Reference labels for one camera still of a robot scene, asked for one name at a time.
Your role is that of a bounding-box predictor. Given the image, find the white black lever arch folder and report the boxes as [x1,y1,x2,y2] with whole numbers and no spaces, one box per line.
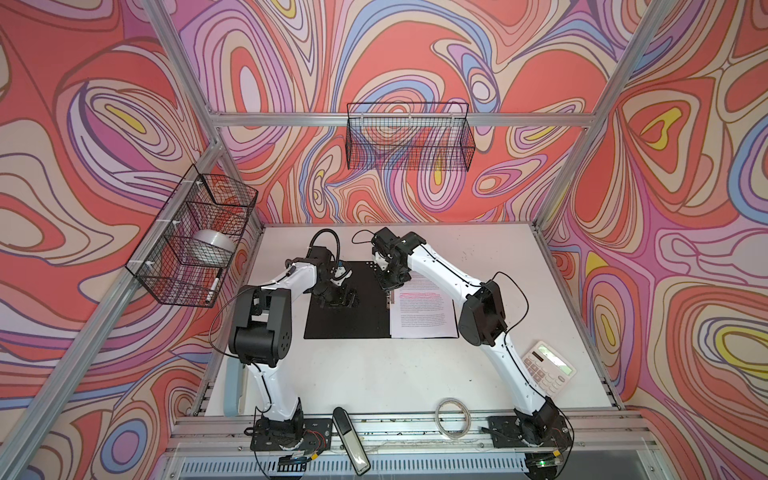
[303,261,459,340]

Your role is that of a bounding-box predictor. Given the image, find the black wire basket wall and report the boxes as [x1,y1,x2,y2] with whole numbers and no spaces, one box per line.
[345,100,476,172]
[125,166,258,308]

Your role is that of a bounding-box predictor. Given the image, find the black wire basket back wall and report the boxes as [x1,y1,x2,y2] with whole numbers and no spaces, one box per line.
[345,100,476,172]

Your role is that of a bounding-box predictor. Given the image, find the silver tape roll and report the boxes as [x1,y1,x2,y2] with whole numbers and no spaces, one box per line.
[192,229,236,253]

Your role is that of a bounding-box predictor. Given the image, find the black wire basket left wall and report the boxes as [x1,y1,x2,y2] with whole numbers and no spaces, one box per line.
[125,166,258,308]

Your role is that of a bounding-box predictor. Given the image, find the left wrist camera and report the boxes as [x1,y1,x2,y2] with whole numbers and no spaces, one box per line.
[331,263,352,286]

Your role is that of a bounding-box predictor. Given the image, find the black handheld scanner device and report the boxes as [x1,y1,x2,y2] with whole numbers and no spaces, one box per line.
[332,407,371,476]

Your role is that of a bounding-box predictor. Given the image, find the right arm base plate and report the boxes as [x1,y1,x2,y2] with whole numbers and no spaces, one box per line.
[480,416,573,451]

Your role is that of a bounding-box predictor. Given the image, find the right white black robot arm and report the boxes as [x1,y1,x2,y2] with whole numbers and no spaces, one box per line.
[370,227,561,445]

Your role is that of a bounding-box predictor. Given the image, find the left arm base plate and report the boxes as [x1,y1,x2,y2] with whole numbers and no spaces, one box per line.
[244,417,333,454]

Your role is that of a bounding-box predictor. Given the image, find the white pink calculator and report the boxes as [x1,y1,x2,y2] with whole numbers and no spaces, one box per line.
[523,341,577,398]

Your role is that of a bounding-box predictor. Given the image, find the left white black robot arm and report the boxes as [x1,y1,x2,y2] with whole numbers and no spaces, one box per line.
[228,260,356,422]

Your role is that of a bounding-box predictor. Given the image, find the light blue stapler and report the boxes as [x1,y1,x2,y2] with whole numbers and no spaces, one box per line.
[223,357,248,417]

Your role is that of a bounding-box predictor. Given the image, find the white marker pen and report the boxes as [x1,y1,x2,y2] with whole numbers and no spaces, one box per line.
[205,277,220,305]

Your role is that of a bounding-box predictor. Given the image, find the coiled white cable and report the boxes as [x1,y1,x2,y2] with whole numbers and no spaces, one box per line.
[434,397,471,441]

